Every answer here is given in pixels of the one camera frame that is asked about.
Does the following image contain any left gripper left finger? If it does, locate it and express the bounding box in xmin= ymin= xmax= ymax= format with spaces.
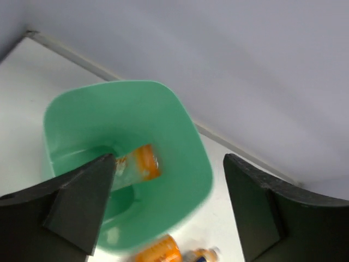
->
xmin=1 ymin=154 xmax=115 ymax=261

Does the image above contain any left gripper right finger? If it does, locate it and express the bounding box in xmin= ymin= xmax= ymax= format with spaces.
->
xmin=223 ymin=153 xmax=348 ymax=261

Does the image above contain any tall orange label bottle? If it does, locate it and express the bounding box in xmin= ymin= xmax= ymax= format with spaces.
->
xmin=111 ymin=144 xmax=161 ymax=192

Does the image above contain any short orange bottle yellow cap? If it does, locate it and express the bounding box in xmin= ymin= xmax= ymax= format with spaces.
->
xmin=134 ymin=235 xmax=183 ymax=262

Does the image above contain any green plastic bin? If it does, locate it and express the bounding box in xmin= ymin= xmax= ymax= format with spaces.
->
xmin=43 ymin=80 xmax=213 ymax=253

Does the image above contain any blue label yellow bottle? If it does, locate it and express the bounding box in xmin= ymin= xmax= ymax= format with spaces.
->
xmin=183 ymin=247 xmax=220 ymax=262

